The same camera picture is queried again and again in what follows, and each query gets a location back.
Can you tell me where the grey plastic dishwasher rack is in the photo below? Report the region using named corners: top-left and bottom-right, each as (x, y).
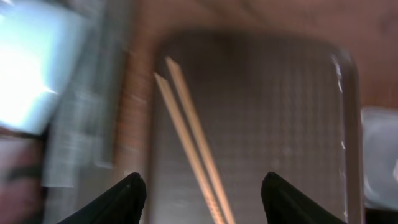
top-left (42, 0), bottom-right (131, 224)

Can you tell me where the clear plastic waste bin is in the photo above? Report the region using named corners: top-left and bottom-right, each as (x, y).
top-left (361, 107), bottom-right (397, 210)

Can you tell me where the wooden chopstick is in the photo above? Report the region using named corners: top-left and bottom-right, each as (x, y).
top-left (165, 56), bottom-right (236, 224)
top-left (154, 73), bottom-right (225, 224)

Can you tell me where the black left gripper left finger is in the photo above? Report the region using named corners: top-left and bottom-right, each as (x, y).
top-left (59, 172), bottom-right (147, 224)

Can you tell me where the light blue bowl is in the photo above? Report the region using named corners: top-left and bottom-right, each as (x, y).
top-left (1, 1), bottom-right (88, 135)

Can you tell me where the dark brown serving tray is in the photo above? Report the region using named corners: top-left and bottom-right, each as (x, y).
top-left (155, 30), bottom-right (364, 223)

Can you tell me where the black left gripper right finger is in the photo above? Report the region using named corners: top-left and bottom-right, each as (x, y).
top-left (261, 172), bottom-right (345, 224)

